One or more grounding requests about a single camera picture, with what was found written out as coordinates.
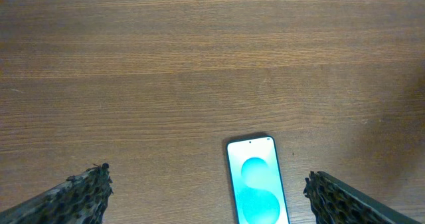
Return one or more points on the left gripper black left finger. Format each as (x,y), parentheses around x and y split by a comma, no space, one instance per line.
(81,198)

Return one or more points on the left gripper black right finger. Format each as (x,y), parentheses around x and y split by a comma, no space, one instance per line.
(332,201)

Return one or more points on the blue screen smartphone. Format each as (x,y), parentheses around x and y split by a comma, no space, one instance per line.
(256,179)

